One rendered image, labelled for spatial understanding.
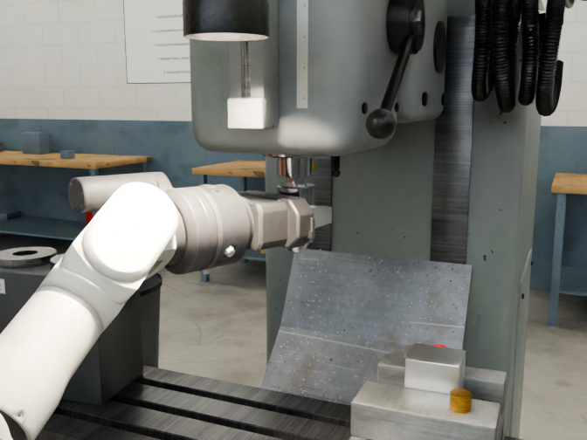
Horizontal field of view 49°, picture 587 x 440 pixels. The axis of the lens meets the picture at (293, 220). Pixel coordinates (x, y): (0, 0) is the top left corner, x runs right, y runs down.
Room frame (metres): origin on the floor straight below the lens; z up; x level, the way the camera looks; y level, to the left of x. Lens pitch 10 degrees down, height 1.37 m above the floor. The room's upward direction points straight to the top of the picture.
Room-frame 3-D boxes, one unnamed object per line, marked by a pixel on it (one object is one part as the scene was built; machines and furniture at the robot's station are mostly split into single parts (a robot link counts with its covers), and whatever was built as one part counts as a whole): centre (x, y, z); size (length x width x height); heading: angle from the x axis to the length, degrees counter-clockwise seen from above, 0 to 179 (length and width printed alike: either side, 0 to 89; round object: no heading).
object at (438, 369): (0.69, -0.16, 1.05); 0.06 x 0.05 x 0.06; 68
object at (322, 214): (0.74, -0.02, 1.23); 0.06 x 0.02 x 0.03; 134
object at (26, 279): (0.94, 0.36, 1.04); 0.22 x 0.12 x 0.20; 74
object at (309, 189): (0.76, 0.00, 1.26); 0.05 x 0.05 x 0.01
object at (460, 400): (0.63, -0.18, 1.06); 0.02 x 0.02 x 0.02
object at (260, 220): (0.70, 0.06, 1.23); 0.13 x 0.12 x 0.10; 44
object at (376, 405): (0.64, -0.14, 1.03); 0.15 x 0.06 x 0.04; 68
